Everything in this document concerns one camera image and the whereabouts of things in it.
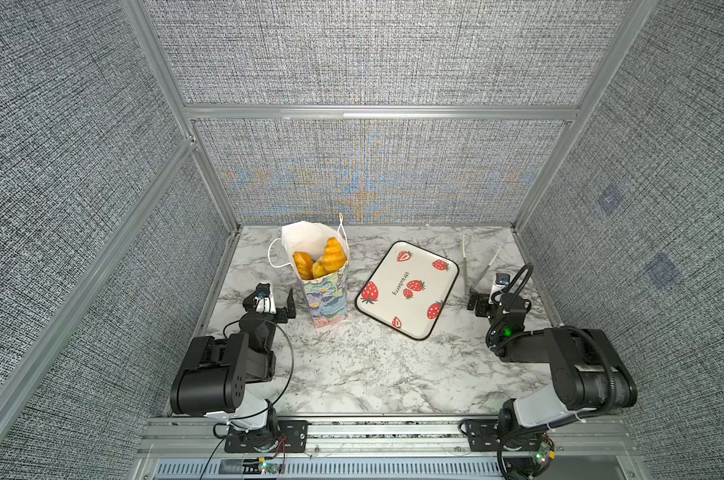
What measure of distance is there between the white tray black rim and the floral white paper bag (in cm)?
12

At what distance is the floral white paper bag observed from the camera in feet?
2.54

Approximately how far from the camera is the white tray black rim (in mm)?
951
